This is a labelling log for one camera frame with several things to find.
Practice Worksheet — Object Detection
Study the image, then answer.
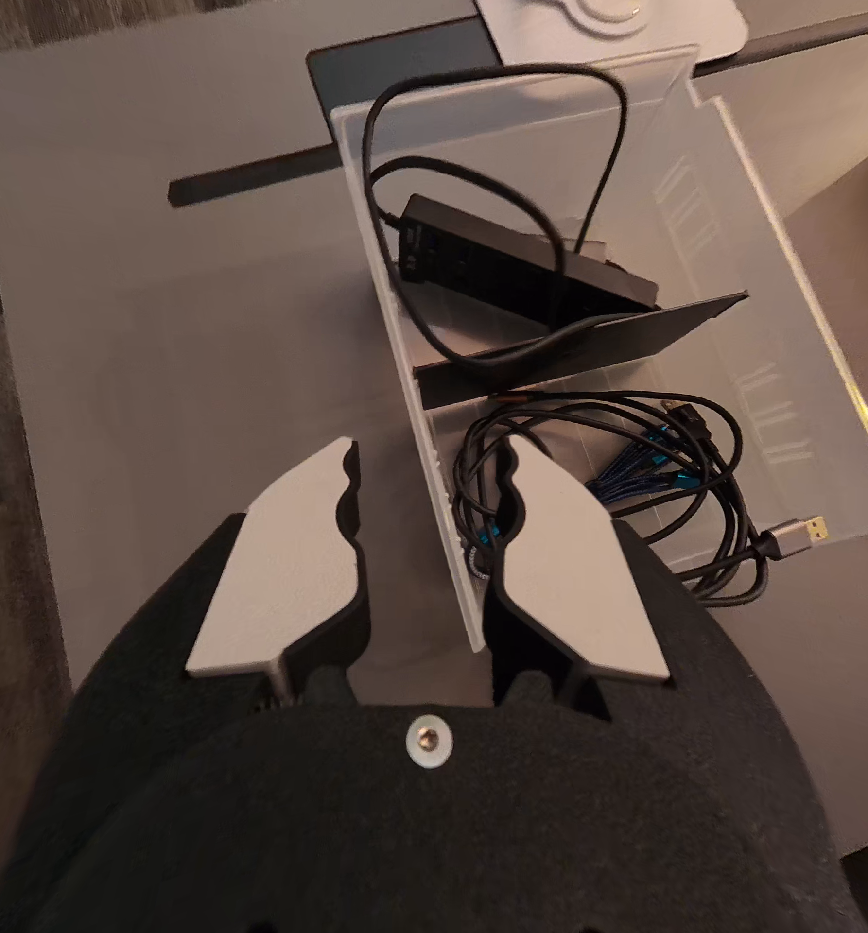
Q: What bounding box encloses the thick black hub cable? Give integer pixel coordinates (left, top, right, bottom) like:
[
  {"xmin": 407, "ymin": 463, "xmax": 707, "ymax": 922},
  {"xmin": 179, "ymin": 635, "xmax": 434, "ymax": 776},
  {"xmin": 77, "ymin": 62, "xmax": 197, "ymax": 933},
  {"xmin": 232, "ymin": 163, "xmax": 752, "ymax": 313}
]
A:
[{"xmin": 365, "ymin": 63, "xmax": 629, "ymax": 374}]

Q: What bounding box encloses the black cable with grey plugs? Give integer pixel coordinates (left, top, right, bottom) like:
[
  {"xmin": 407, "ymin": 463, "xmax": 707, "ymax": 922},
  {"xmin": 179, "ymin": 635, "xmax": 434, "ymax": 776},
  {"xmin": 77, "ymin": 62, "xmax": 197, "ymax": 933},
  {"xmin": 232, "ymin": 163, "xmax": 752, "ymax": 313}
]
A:
[{"xmin": 685, "ymin": 512, "xmax": 832, "ymax": 607}]

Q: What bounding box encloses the white stand base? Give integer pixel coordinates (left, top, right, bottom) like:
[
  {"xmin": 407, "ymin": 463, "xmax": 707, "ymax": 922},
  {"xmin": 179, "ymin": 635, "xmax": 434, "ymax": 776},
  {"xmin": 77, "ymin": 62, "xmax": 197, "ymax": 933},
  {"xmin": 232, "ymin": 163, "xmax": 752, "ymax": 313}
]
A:
[{"xmin": 474, "ymin": 0, "xmax": 750, "ymax": 64}]

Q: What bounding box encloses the dark desk cable cover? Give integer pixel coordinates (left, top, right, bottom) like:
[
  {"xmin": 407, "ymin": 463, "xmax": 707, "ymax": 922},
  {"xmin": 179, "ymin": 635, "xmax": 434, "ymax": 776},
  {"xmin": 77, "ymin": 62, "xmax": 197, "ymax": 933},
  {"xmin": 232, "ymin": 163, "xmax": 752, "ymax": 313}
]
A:
[{"xmin": 305, "ymin": 18, "xmax": 498, "ymax": 144}]

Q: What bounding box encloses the clear plastic bin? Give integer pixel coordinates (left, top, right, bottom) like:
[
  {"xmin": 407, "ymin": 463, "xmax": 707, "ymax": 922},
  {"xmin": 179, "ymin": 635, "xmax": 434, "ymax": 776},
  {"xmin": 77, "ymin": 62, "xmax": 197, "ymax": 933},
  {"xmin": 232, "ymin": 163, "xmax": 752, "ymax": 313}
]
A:
[{"xmin": 330, "ymin": 44, "xmax": 868, "ymax": 655}]

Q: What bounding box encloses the black plastic divider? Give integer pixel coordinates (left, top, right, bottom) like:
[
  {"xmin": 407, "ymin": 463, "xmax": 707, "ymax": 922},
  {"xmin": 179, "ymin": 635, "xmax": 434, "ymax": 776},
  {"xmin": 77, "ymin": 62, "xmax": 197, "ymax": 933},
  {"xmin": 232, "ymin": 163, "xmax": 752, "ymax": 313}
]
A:
[{"xmin": 414, "ymin": 290, "xmax": 751, "ymax": 414}]

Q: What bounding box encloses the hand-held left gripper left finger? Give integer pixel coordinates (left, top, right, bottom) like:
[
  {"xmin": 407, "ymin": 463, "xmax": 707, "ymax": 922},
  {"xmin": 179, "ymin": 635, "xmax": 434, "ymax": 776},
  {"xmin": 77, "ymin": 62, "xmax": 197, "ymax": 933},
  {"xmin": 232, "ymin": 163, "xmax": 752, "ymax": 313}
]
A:
[{"xmin": 185, "ymin": 436, "xmax": 372, "ymax": 704}]

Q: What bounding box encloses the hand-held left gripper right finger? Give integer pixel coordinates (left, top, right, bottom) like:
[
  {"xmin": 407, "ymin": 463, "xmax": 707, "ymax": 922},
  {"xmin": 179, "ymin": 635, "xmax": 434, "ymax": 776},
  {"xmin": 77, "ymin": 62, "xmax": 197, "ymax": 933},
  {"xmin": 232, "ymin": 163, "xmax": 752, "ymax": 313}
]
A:
[{"xmin": 486, "ymin": 435, "xmax": 674, "ymax": 711}]

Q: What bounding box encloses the black cable bundle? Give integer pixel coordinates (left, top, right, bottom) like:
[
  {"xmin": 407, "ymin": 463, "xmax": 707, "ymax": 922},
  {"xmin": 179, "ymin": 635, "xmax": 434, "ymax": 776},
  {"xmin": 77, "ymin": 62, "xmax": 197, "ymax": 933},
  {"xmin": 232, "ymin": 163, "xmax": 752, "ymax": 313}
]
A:
[{"xmin": 452, "ymin": 390, "xmax": 770, "ymax": 611}]

